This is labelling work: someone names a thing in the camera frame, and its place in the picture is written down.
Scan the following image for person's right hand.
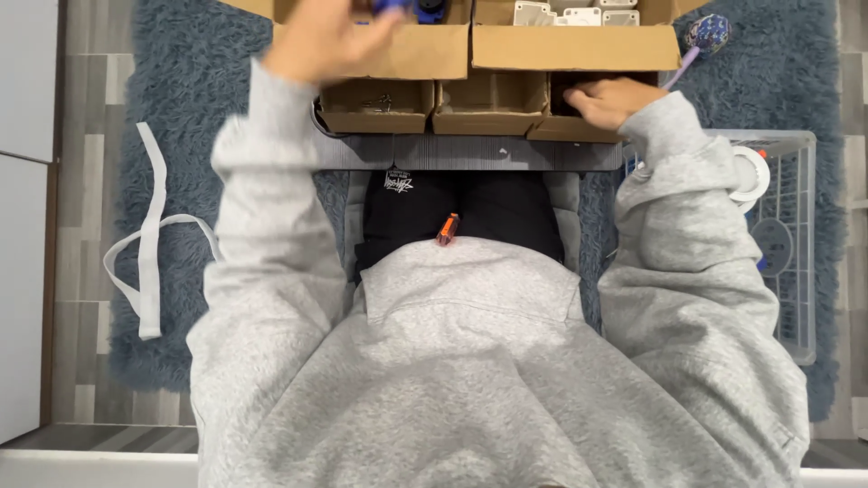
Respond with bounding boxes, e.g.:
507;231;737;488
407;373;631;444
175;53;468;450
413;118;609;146
563;76;670;132

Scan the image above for person's left hand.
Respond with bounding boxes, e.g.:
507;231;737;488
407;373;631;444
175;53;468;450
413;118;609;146
261;0;408;86

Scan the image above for small cardboard box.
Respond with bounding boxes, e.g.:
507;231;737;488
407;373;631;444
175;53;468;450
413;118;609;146
527;70;660;144
432;70;549;136
316;79;435;135

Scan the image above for large cardboard box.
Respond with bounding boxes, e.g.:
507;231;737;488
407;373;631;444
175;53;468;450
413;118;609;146
217;0;473;81
471;0;712;73

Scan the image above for black and blue plastic part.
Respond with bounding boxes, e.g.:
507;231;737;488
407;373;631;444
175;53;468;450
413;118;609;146
414;0;449;25

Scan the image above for grey lap desk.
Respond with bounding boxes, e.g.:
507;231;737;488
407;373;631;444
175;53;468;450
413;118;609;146
311;131;624;172

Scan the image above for black trousers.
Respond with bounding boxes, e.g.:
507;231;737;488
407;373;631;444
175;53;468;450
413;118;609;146
353;169;566;284

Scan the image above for purple stick with patterned ball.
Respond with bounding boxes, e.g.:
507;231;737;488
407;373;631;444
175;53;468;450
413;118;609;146
661;13;732;92

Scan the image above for white round lamp fitting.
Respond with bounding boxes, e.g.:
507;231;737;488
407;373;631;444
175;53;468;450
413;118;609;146
727;145;772;204

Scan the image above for blue shaggy rug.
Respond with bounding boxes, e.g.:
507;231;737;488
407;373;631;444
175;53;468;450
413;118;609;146
108;0;849;422

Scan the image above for grey round disc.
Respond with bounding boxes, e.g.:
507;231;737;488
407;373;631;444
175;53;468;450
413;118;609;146
750;217;794;277

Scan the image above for grey hoodie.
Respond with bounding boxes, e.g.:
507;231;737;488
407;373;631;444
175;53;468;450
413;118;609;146
186;57;811;488

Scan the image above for white cabinet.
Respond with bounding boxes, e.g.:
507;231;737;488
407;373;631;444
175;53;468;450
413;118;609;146
0;0;61;446

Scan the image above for black cable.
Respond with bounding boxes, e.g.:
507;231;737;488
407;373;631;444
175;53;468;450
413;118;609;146
311;97;348;140

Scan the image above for white fabric strap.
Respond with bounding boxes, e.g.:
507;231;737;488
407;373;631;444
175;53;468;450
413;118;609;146
102;121;222;341

